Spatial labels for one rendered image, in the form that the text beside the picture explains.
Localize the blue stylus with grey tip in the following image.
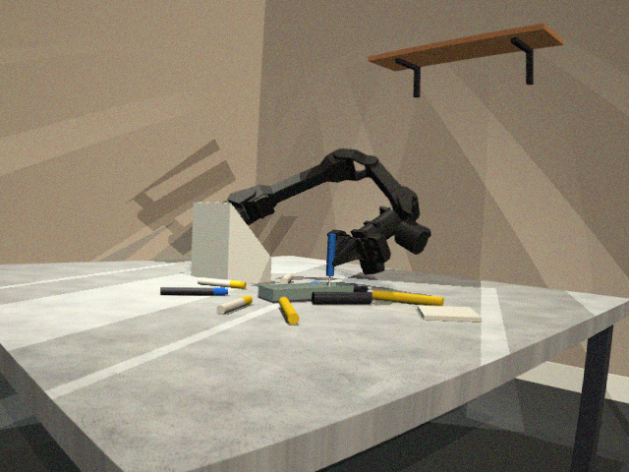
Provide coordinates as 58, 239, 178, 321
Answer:
326, 234, 336, 283

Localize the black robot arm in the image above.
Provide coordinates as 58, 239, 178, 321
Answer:
228, 148, 430, 255

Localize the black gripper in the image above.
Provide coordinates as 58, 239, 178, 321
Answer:
327, 219, 392, 266

